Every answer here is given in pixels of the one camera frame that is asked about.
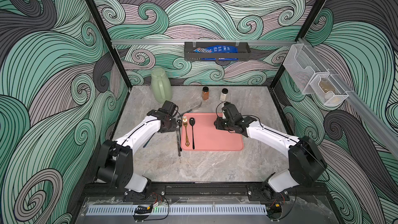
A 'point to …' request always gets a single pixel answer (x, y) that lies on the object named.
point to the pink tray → (198, 132)
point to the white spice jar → (223, 94)
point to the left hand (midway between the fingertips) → (171, 125)
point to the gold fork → (185, 121)
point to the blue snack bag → (217, 48)
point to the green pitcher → (161, 85)
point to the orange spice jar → (205, 93)
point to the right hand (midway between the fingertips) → (218, 122)
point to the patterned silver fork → (178, 127)
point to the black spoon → (192, 121)
